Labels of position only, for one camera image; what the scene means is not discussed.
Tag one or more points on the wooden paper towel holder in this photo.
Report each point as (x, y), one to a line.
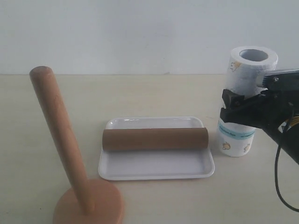
(88, 201)

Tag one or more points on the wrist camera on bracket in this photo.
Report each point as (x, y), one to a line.
(279, 80)

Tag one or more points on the brown cardboard tube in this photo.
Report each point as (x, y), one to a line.
(154, 139)

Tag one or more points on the printed paper towel roll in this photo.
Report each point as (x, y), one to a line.
(245, 64)

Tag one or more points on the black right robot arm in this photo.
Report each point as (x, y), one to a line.
(290, 143)

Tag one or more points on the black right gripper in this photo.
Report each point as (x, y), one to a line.
(273, 112)

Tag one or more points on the white plastic tray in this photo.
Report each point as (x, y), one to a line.
(157, 164)

